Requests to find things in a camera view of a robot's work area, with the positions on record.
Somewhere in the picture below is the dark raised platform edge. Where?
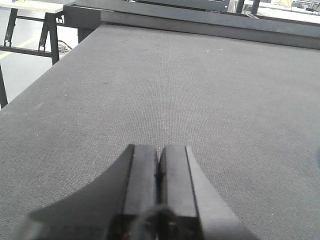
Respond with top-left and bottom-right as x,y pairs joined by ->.
63,0 -> 320,50

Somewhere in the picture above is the coiled cable on floor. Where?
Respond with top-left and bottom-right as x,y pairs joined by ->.
57,40 -> 74,54

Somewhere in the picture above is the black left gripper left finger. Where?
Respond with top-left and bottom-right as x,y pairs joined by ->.
17,144 -> 158,240

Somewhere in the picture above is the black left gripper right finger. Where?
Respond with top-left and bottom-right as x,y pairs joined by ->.
159,145 -> 257,240

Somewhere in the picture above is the white top trestle table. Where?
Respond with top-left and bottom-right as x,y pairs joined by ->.
0,7 -> 78,69

